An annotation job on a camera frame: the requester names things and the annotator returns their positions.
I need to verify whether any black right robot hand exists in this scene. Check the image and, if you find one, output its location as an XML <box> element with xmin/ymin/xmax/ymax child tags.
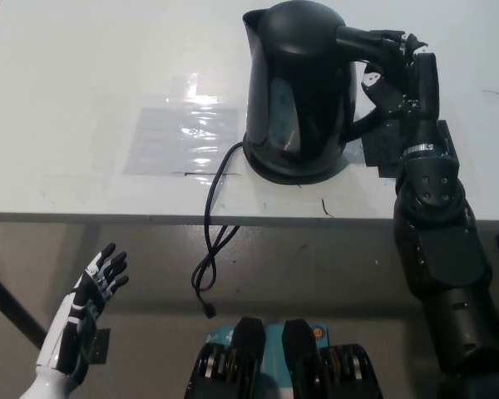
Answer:
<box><xmin>359</xmin><ymin>28</ymin><xmax>441</xmax><ymax>154</ymax></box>

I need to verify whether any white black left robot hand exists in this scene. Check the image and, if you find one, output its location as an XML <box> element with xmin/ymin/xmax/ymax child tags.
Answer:
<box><xmin>35</xmin><ymin>242</ymin><xmax>131</xmax><ymax>376</ymax></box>

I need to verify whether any black electric kettle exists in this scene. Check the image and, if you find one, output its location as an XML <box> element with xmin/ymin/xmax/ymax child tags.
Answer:
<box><xmin>241</xmin><ymin>0</ymin><xmax>404</xmax><ymax>178</ymax></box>

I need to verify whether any round black kettle base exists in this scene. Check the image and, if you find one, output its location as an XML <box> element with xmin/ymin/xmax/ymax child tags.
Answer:
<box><xmin>244</xmin><ymin>143</ymin><xmax>347</xmax><ymax>187</ymax></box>

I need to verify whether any black floor tape square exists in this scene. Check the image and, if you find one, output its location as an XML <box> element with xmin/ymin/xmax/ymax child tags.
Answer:
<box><xmin>90</xmin><ymin>328</ymin><xmax>111</xmax><ymax>366</ymax></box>

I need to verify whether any black tape patch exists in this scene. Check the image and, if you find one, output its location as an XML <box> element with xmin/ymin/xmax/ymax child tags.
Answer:
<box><xmin>359</xmin><ymin>119</ymin><xmax>459</xmax><ymax>179</ymax></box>

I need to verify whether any clear laminated paper sheet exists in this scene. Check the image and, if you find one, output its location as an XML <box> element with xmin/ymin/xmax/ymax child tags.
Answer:
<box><xmin>123</xmin><ymin>106</ymin><xmax>245</xmax><ymax>176</ymax></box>

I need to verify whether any black power cord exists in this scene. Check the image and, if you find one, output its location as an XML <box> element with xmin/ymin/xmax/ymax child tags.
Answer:
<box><xmin>190</xmin><ymin>140</ymin><xmax>245</xmax><ymax>320</ymax></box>

